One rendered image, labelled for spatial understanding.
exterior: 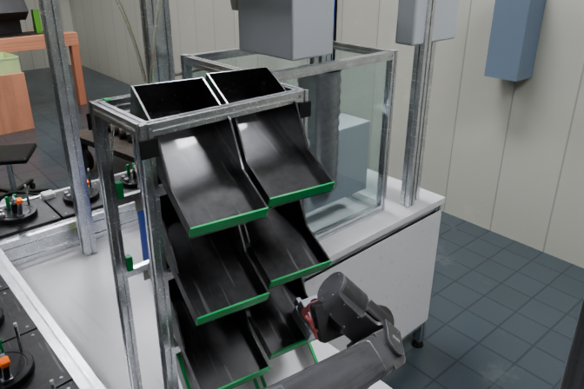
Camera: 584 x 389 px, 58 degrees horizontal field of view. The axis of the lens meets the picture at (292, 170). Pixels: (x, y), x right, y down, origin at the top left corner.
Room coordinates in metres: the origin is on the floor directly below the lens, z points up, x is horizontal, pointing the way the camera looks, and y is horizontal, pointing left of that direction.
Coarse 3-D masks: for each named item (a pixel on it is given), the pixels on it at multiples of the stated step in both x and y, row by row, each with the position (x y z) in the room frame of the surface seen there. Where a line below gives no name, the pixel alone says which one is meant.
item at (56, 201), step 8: (88, 168) 1.99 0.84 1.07; (88, 184) 1.87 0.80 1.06; (96, 184) 2.06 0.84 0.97; (48, 192) 1.94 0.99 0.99; (64, 192) 1.91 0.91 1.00; (96, 192) 1.94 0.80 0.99; (48, 200) 1.90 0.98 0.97; (56, 200) 1.91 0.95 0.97; (64, 200) 1.88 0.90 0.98; (96, 200) 1.91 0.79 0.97; (56, 208) 1.83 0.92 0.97; (64, 208) 1.83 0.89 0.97; (72, 208) 1.83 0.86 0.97; (96, 208) 1.85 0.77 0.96; (64, 216) 1.77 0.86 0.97
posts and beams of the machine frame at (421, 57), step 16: (432, 0) 2.10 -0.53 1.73; (432, 16) 2.10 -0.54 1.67; (432, 32) 2.10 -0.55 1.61; (416, 48) 2.10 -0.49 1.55; (416, 64) 2.10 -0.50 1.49; (416, 80) 2.10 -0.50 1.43; (416, 96) 2.09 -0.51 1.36; (416, 112) 2.08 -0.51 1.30; (416, 128) 2.08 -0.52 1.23; (416, 144) 2.08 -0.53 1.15; (416, 160) 2.09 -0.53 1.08; (416, 176) 2.10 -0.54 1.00
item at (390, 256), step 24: (432, 192) 2.24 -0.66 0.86; (384, 216) 1.99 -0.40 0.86; (408, 216) 2.00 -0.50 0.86; (432, 216) 2.13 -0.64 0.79; (336, 240) 1.79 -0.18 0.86; (360, 240) 1.79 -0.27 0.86; (384, 240) 1.90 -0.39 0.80; (408, 240) 2.02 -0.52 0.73; (432, 240) 2.15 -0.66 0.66; (336, 264) 1.72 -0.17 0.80; (360, 264) 1.80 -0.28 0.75; (384, 264) 1.91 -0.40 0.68; (408, 264) 2.03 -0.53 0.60; (432, 264) 2.17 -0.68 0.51; (312, 288) 1.61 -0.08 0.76; (384, 288) 1.92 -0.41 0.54; (408, 288) 2.04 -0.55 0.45; (408, 312) 2.06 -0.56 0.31
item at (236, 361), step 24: (168, 264) 0.90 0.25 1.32; (240, 312) 0.83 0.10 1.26; (192, 336) 0.78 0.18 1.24; (216, 336) 0.79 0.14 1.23; (240, 336) 0.80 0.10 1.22; (192, 360) 0.74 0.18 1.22; (216, 360) 0.74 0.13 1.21; (240, 360) 0.75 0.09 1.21; (264, 360) 0.75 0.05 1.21; (216, 384) 0.71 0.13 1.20; (240, 384) 0.71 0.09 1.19
